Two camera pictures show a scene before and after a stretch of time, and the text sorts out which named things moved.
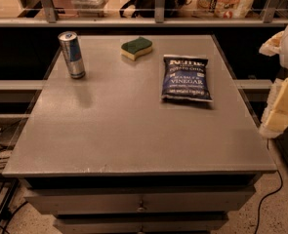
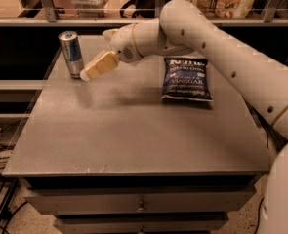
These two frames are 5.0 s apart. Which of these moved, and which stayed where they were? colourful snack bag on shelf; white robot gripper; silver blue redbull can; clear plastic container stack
Moved: white robot gripper
Stayed: colourful snack bag on shelf; silver blue redbull can; clear plastic container stack
